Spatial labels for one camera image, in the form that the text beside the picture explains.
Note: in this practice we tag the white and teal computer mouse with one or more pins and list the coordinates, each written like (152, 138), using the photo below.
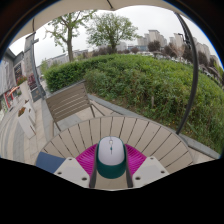
(111, 153)

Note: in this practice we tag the beige parasol canopy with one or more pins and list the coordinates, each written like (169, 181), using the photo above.
(83, 5)

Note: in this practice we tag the grey shopfront building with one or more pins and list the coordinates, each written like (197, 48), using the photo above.
(11, 83)

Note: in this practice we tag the slatted wooden chair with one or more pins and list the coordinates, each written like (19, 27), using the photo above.
(68, 103)

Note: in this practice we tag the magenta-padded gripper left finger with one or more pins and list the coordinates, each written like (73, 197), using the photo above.
(71, 170)

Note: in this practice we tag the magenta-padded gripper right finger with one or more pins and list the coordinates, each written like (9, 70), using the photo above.
(150, 170)

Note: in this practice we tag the round-crowned leafy tree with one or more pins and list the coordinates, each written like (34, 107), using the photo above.
(111, 30)

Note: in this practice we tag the green hedge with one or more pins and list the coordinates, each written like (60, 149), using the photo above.
(143, 83)

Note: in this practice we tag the group of apartment buildings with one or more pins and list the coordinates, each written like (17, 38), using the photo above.
(156, 36)

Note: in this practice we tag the sparse thin-trunk tree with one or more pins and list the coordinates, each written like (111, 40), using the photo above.
(70, 46)

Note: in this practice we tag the white planter box with flowers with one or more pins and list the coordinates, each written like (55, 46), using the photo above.
(31, 111)
(26, 125)

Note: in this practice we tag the blue mouse pad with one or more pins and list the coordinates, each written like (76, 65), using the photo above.
(48, 162)

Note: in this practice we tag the tall grey sign pillar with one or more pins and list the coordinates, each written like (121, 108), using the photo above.
(31, 66)

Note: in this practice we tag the dark curved parasol pole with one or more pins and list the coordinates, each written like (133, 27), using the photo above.
(194, 83)

